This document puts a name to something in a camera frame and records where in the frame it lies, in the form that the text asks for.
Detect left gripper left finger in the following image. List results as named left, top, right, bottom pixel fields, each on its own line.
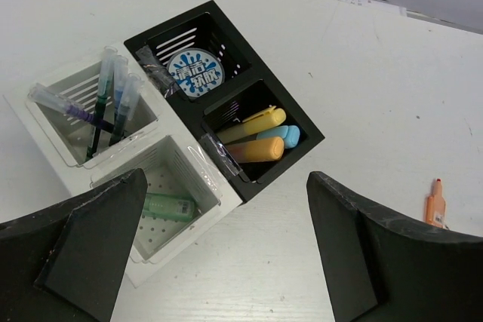
left=1, top=168, right=147, bottom=321

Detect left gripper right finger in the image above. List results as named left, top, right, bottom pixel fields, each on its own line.
left=306, top=171, right=482, bottom=321

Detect green highlighter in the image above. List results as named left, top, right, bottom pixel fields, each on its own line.
left=143, top=193, right=195, bottom=222

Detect orange yellow short highlighter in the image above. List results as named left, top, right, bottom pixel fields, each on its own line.
left=226, top=136, right=285, bottom=164

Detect large light blue highlighter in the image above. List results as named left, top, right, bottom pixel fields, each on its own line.
left=256, top=125, right=300, bottom=149

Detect blue gel pen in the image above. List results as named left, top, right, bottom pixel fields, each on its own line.
left=28, top=84, right=114, bottom=133

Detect pale yellow highlighter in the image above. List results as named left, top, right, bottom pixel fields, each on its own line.
left=217, top=106, right=287, bottom=144

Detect black gel pen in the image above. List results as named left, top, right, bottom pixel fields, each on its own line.
left=86, top=46, right=117, bottom=161
left=109, top=73, right=143, bottom=146

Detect white slotted pen holder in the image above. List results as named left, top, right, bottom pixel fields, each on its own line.
left=2, top=41, right=245, bottom=288

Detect black mesh pen holder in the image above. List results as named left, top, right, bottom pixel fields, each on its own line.
left=124, top=0, right=324, bottom=202

